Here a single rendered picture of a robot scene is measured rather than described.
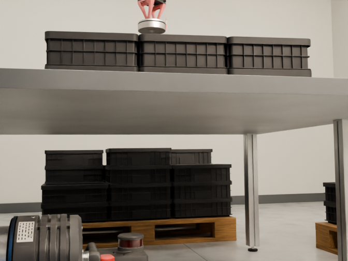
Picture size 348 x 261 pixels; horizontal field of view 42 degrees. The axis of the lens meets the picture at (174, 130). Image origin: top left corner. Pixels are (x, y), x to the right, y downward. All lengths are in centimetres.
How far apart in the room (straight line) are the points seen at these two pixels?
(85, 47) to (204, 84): 63
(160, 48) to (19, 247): 90
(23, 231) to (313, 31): 531
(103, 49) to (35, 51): 357
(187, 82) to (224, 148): 426
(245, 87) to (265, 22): 466
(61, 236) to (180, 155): 255
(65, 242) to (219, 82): 45
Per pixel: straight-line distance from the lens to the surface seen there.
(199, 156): 337
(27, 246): 83
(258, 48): 161
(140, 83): 95
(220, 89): 99
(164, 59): 152
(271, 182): 543
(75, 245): 83
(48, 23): 514
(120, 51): 151
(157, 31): 175
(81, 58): 151
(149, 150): 287
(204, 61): 154
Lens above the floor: 52
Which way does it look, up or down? 4 degrees up
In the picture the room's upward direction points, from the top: 1 degrees counter-clockwise
